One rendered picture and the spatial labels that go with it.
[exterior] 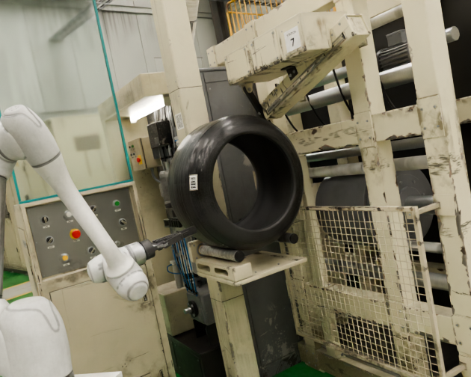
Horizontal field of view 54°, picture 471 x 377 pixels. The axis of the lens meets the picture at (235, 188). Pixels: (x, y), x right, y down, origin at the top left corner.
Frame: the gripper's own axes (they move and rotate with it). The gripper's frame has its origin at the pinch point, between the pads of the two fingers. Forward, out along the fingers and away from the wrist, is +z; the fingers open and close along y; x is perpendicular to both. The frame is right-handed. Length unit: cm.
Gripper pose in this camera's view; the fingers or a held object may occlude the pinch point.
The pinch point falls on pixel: (188, 232)
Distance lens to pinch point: 190.4
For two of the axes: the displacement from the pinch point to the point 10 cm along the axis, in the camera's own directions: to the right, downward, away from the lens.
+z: 8.1, -3.2, 4.8
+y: -5.0, 0.4, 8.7
